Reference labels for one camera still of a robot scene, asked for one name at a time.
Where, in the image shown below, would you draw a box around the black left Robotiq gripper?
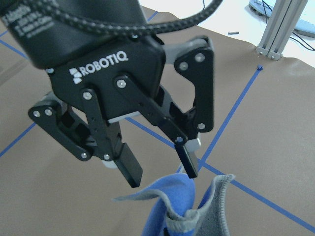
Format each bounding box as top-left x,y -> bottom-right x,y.
0,0 -> 165,188

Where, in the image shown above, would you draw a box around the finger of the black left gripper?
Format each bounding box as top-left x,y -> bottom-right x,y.
114,36 -> 214,178

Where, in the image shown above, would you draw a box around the blue and grey towel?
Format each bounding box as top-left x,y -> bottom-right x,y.
113,168 -> 235,236

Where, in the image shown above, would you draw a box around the small metal bolt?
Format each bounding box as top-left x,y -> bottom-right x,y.
228,31 -> 239,35

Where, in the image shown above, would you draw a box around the left teach pendant tablet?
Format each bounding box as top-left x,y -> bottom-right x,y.
249,0 -> 315,38

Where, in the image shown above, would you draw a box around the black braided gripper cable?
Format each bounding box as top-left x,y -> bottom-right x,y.
36,0 -> 223,36

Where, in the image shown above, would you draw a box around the aluminium frame post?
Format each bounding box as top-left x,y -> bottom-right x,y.
256,7 -> 294,60

